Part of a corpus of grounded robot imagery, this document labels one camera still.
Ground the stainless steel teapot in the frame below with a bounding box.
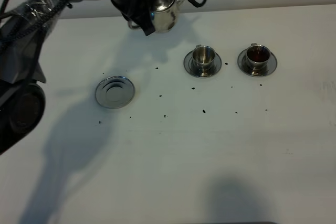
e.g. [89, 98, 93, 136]
[128, 0, 185, 33]

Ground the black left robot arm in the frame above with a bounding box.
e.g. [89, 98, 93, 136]
[1, 0, 154, 152]

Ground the left steel saucer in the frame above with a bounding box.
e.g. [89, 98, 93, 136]
[183, 51, 222, 78]

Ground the left steel teacup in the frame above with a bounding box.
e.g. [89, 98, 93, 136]
[192, 45, 216, 77]

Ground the steel teacup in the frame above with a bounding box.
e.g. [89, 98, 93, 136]
[245, 43, 271, 76]
[192, 45, 216, 77]

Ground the empty steel saucer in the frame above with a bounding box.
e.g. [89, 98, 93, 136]
[95, 76, 135, 109]

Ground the right steel saucer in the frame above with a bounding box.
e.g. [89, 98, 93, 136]
[237, 49, 278, 77]

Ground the right steel teacup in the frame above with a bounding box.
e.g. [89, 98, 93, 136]
[245, 43, 271, 76]

